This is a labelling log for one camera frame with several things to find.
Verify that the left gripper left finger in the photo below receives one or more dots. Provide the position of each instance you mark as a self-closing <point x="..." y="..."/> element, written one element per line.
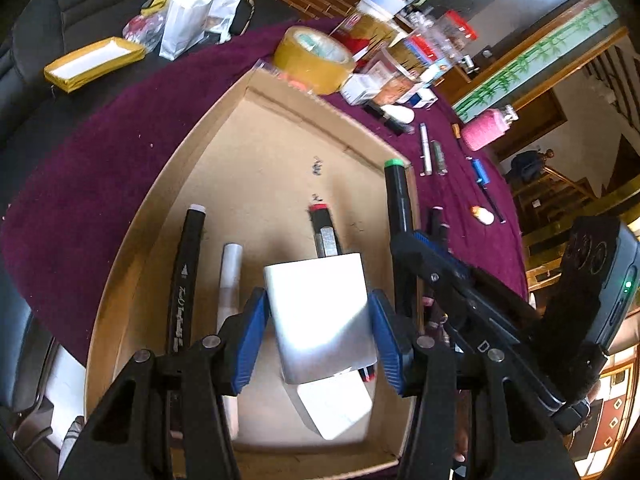
<point x="127" y="434"/>

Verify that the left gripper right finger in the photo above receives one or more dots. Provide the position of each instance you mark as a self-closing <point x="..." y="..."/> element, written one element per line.
<point x="510" y="434"/>

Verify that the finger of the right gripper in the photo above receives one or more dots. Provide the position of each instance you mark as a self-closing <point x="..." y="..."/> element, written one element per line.
<point x="451" y="293"/>
<point x="439" y="257"/>

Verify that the white marker green cap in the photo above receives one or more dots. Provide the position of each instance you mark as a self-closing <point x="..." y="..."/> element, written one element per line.
<point x="400" y="219"/>

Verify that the white charger adapter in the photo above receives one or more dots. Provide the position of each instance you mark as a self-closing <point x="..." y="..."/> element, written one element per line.
<point x="320" y="312"/>

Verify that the black marker white cap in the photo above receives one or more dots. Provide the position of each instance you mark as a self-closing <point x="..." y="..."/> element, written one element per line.
<point x="183" y="281"/>

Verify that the small white marker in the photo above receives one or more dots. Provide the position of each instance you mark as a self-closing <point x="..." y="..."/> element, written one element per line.
<point x="228" y="305"/>

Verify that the black marker pair upper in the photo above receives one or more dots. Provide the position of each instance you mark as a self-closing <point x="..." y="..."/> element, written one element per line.
<point x="434" y="222"/>

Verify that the black marker pair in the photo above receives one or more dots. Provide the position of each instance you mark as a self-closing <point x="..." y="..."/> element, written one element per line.
<point x="434" y="222"/>
<point x="443" y="236"/>

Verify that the black marker pair lower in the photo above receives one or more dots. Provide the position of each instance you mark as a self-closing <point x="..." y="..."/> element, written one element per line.
<point x="443" y="236"/>

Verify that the small white orange bottle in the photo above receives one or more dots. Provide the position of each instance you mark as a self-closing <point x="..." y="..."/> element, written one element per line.
<point x="483" y="215"/>

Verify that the black pen far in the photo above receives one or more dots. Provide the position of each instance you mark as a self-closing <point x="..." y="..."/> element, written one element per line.
<point x="493" y="205"/>

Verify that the white slim pen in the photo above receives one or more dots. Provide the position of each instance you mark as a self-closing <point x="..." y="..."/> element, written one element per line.
<point x="426" y="151"/>

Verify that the black lipstick tube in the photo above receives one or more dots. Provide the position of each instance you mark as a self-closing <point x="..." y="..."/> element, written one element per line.
<point x="396" y="118"/>

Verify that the pink knitted bottle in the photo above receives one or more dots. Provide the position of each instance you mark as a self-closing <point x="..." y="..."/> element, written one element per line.
<point x="487" y="127"/>

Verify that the cardboard tray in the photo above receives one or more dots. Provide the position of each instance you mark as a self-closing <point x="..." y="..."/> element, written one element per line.
<point x="255" y="161"/>

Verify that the orange label glass jar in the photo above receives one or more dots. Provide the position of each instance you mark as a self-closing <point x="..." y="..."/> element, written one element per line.
<point x="396" y="79"/>

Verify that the white cigarette box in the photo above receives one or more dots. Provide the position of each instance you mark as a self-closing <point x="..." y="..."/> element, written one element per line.
<point x="359" y="88"/>

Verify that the blue label plastic jar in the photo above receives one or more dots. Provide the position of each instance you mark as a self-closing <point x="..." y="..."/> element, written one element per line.
<point x="448" y="36"/>

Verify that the yellow packing tape roll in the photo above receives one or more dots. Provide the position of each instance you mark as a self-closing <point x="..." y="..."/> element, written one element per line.
<point x="316" y="60"/>

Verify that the purple velvet tablecloth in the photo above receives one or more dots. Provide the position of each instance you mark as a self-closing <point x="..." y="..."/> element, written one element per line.
<point x="63" y="220"/>

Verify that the white paper bag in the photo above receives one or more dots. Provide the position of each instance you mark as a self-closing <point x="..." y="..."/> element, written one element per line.
<point x="184" y="26"/>

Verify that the yellow padded envelope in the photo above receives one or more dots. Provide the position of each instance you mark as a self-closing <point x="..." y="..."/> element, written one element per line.
<point x="91" y="62"/>

